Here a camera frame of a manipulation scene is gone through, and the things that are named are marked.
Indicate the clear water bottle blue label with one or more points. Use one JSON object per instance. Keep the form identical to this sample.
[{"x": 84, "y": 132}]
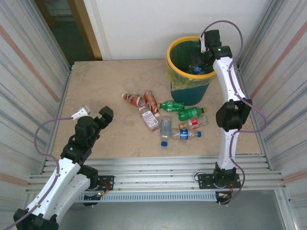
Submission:
[{"x": 197, "y": 70}]

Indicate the brown coffee bottle cream cap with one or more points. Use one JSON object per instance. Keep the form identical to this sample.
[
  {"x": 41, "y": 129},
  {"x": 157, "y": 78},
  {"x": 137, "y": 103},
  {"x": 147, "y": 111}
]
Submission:
[{"x": 137, "y": 101}]

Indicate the clear crushed plastic bottle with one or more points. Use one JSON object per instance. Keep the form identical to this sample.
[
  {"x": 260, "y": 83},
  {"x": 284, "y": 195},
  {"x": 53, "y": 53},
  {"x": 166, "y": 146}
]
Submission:
[{"x": 130, "y": 84}]

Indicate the clear juice bottle white label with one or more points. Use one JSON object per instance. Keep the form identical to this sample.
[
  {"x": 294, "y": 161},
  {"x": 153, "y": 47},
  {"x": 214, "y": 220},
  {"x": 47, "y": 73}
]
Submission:
[{"x": 149, "y": 121}]

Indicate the crushed brown coffee bottle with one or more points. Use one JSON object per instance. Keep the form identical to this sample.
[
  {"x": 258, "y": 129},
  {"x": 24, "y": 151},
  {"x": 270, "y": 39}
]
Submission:
[{"x": 149, "y": 99}]

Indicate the soda water bottle pale label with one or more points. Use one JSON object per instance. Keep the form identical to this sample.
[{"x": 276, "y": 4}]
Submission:
[{"x": 166, "y": 125}]

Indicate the clear bottle red label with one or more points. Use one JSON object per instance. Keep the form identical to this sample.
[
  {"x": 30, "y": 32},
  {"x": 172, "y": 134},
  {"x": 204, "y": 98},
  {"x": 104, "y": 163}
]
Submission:
[{"x": 193, "y": 123}]

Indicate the Pepsi-logo water bottle blue cap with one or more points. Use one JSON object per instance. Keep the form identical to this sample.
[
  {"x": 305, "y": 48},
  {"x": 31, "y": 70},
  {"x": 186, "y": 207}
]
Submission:
[{"x": 184, "y": 134}]

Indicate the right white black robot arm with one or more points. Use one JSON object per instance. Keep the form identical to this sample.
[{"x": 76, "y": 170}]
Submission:
[{"x": 227, "y": 79}]

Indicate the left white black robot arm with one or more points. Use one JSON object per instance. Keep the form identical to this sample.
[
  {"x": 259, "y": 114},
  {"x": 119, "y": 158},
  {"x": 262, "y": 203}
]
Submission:
[{"x": 60, "y": 182}]

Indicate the yellow-green bin liner bag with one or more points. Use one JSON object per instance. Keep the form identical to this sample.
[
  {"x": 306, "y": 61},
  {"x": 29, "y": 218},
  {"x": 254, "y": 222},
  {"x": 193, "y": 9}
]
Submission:
[{"x": 180, "y": 57}]

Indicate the blue bin yellow rim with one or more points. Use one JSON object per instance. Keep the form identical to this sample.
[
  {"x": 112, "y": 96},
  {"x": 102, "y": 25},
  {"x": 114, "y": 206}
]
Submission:
[{"x": 184, "y": 97}]

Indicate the yellow power connector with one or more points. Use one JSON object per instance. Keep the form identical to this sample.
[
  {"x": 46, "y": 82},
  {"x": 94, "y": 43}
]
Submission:
[
  {"x": 224, "y": 195},
  {"x": 102, "y": 193}
]

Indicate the corrugated translucent side panel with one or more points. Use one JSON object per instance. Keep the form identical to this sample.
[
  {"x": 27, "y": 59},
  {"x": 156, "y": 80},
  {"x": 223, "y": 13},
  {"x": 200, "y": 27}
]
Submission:
[
  {"x": 24, "y": 72},
  {"x": 287, "y": 72}
]

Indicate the aluminium rail frame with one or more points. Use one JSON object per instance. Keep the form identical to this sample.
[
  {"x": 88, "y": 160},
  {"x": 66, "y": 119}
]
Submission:
[{"x": 156, "y": 167}]

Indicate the wooden door frame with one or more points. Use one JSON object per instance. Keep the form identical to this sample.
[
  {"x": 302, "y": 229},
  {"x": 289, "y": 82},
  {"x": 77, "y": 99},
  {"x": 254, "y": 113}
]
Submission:
[{"x": 84, "y": 26}]

